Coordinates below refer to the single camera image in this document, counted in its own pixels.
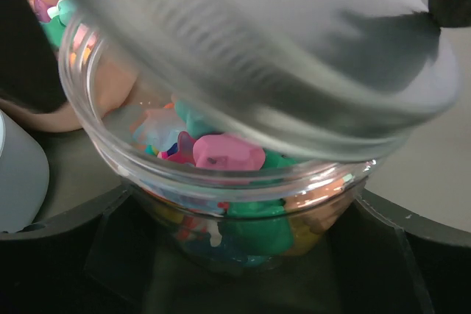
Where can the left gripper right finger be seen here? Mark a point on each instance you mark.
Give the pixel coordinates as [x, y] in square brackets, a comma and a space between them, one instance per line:
[391, 260]

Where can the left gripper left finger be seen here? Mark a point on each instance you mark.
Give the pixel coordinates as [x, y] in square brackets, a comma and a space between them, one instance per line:
[93, 258]

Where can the clear plastic jar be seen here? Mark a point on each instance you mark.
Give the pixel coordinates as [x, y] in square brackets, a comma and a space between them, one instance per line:
[230, 205]

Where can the clear round jar lid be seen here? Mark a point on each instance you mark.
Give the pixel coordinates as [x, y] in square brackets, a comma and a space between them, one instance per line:
[338, 80]

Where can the light blue tray of gummies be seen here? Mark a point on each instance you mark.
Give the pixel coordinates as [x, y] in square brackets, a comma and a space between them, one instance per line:
[24, 176]

